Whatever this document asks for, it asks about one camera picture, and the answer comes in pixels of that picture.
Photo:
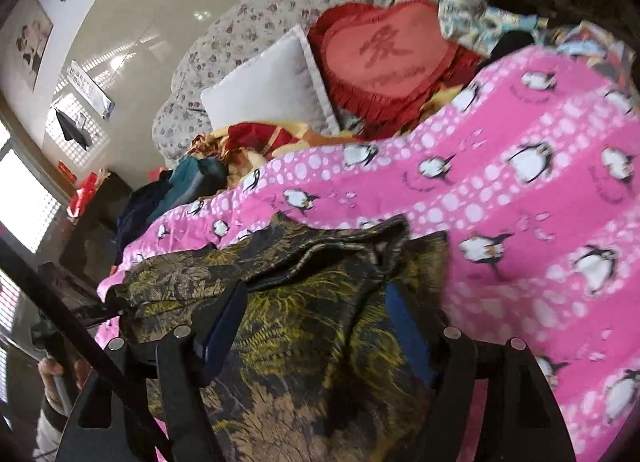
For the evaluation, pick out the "light blue patterned cloth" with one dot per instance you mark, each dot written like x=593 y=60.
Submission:
x=470 y=21

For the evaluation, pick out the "yellow and red blanket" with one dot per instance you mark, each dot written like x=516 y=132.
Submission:
x=250 y=139

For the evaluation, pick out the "navy cloth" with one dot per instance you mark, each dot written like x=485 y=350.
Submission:
x=140 y=212

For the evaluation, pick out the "dark floral shirt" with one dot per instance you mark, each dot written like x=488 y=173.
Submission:
x=310 y=342

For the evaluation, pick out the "red wall sticker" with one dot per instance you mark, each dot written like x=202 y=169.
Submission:
x=66 y=170

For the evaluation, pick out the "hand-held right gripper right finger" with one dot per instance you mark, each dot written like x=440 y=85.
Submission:
x=407 y=327

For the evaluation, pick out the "person's left forearm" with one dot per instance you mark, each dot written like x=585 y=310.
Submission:
x=47 y=432

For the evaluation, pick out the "grey floral quilt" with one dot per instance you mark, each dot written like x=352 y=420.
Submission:
x=250 y=21

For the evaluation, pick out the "dark wooden table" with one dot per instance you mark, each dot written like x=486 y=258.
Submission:
x=95 y=237

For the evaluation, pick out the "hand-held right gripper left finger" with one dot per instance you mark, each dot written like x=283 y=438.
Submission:
x=220 y=337

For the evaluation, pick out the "dark hanging cloth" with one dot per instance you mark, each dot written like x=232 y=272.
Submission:
x=72 y=129

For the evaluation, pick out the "pale mixed clothes pile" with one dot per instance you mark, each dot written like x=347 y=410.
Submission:
x=590 y=41

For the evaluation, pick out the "person's left hand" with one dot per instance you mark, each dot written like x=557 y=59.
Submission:
x=48 y=374

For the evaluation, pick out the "red heart cushion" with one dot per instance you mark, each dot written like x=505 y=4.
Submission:
x=390 y=56

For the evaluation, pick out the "wall photo poster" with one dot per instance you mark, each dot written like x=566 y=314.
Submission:
x=35 y=36

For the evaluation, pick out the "window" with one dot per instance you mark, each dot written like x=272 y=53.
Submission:
x=30 y=192

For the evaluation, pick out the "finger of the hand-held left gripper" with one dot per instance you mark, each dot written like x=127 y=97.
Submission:
x=95 y=313

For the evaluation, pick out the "white pillow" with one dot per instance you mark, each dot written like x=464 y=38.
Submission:
x=265 y=86

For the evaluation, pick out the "teal cloth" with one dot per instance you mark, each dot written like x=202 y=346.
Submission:
x=192 y=176

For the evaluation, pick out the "pink penguin blanket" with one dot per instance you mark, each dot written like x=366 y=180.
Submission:
x=525 y=222

